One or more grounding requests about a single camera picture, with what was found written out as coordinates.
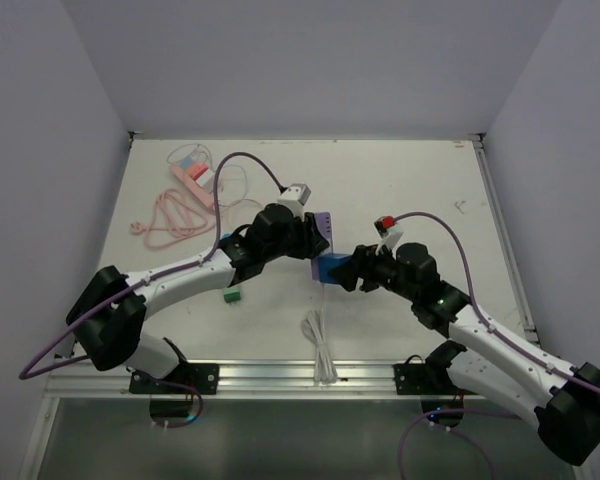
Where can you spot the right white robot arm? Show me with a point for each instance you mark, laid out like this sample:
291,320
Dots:
560,400

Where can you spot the green plug adapter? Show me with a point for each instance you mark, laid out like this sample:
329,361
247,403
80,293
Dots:
232,294

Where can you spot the aluminium front rail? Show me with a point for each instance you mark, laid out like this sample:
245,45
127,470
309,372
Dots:
256,379

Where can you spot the coral plug on pink strip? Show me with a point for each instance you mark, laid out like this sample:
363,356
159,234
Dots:
196,170

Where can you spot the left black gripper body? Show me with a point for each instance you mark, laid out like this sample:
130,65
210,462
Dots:
293,239

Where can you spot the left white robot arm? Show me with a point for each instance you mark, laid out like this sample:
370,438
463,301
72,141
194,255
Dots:
108,318

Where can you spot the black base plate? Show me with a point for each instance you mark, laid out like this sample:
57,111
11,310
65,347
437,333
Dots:
180,377
424,380

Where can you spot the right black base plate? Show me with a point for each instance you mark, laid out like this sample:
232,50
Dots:
424,380

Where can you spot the blue cube plug adapter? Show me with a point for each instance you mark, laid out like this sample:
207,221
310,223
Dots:
323,263

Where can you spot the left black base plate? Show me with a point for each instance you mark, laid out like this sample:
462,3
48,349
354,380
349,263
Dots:
180,377

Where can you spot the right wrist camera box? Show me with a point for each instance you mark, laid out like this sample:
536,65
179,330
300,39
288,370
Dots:
390,233

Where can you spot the purple power strip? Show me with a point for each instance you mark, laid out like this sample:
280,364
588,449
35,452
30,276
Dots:
324,226

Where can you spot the pink power strip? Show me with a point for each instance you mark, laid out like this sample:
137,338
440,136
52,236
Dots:
200,189

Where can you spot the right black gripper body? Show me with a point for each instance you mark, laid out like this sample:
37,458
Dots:
380,270

